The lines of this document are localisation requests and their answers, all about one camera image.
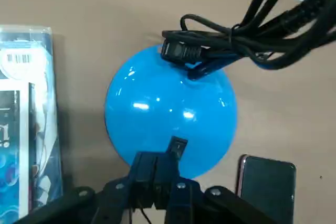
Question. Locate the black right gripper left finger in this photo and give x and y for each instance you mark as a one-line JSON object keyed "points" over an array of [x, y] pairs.
{"points": [[143, 171]]}

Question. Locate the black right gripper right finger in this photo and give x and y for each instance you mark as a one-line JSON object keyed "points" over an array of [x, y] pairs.
{"points": [[168, 176]]}

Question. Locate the blue desk lamp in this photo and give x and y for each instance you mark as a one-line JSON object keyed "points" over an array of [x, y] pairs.
{"points": [[157, 103]]}

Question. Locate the black folding smartphone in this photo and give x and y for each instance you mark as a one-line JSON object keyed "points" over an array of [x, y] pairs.
{"points": [[267, 182]]}

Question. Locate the blue colourful magazine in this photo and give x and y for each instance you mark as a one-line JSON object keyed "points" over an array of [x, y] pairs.
{"points": [[26, 129]]}

